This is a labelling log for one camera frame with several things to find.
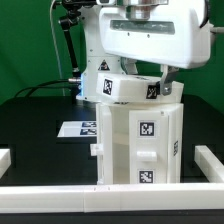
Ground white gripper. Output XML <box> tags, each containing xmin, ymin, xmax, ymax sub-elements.
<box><xmin>99</xmin><ymin>3</ymin><xmax>211</xmax><ymax>96</ymax></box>

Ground white cabinet top block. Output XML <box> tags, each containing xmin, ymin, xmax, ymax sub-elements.
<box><xmin>96</xmin><ymin>72</ymin><xmax>184</xmax><ymax>104</ymax></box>

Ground white cabinet body box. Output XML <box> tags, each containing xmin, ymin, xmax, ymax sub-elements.
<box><xmin>95</xmin><ymin>101</ymin><xmax>184</xmax><ymax>185</ymax></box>

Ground white cabinet door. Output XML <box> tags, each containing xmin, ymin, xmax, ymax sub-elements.
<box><xmin>129</xmin><ymin>110</ymin><xmax>169</xmax><ymax>184</ymax></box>
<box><xmin>90</xmin><ymin>103</ymin><xmax>113</xmax><ymax>185</ymax></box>

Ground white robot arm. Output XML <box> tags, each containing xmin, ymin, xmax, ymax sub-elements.
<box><xmin>81</xmin><ymin>0</ymin><xmax>211</xmax><ymax>101</ymax></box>

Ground white U-shaped obstacle fence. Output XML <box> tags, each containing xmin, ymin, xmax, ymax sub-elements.
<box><xmin>0</xmin><ymin>145</ymin><xmax>224</xmax><ymax>214</ymax></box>

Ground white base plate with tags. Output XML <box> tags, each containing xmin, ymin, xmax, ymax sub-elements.
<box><xmin>58</xmin><ymin>121</ymin><xmax>97</xmax><ymax>137</ymax></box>

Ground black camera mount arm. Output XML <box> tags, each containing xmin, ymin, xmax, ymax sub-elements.
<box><xmin>54</xmin><ymin>0</ymin><xmax>101</xmax><ymax>79</ymax></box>

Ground black cables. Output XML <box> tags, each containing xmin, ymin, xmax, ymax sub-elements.
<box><xmin>13</xmin><ymin>78</ymin><xmax>83</xmax><ymax>98</ymax></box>

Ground grey cable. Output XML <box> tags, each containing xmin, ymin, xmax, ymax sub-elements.
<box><xmin>49</xmin><ymin>0</ymin><xmax>66</xmax><ymax>98</ymax></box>

